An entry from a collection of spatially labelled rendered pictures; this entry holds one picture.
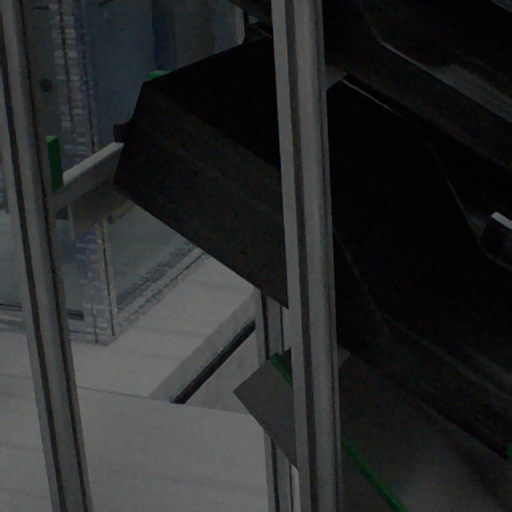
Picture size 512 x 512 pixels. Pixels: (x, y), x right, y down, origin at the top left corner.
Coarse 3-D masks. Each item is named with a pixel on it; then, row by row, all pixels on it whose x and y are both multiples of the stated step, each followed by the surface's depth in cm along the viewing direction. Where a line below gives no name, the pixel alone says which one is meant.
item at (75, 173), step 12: (324, 60) 68; (336, 72) 69; (120, 144) 84; (96, 156) 82; (108, 156) 83; (72, 168) 80; (84, 168) 80; (96, 168) 81; (108, 168) 83; (72, 180) 79; (84, 180) 80; (96, 180) 81; (60, 192) 78; (72, 192) 79; (84, 192) 80; (60, 204) 78
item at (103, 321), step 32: (64, 0) 146; (64, 32) 148; (64, 64) 150; (64, 96) 151; (64, 128) 153; (96, 128) 154; (96, 224) 156; (96, 256) 158; (192, 256) 181; (96, 288) 159; (160, 288) 174; (0, 320) 168; (96, 320) 162; (128, 320) 166
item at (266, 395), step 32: (288, 352) 84; (256, 384) 78; (288, 384) 77; (352, 384) 86; (384, 384) 87; (256, 416) 79; (288, 416) 78; (352, 416) 84; (384, 416) 86; (416, 416) 87; (288, 448) 79; (352, 448) 76; (384, 448) 84; (416, 448) 86; (448, 448) 87; (480, 448) 87; (352, 480) 77; (384, 480) 82; (416, 480) 84; (448, 480) 86; (480, 480) 87
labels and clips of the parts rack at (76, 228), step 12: (156, 72) 89; (168, 72) 89; (120, 120) 85; (120, 132) 84; (48, 144) 76; (48, 156) 76; (60, 156) 77; (60, 168) 77; (60, 180) 77; (108, 180) 85; (96, 192) 84; (108, 192) 85; (72, 204) 81; (84, 204) 83; (96, 204) 84; (108, 204) 85; (120, 204) 87; (72, 216) 81; (84, 216) 83; (96, 216) 84; (72, 228) 82; (84, 228) 83
